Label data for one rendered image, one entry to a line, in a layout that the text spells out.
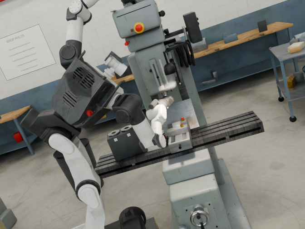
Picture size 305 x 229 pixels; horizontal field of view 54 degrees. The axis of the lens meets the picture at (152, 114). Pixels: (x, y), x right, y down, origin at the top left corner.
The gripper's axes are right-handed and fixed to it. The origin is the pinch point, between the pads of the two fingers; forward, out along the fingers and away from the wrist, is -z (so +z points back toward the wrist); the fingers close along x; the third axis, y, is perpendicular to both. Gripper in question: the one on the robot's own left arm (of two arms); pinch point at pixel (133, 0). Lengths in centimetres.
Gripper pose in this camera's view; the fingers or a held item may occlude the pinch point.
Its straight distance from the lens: 201.6
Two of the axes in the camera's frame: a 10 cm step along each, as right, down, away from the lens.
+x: 9.1, -2.0, -3.7
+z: -4.0, -1.1, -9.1
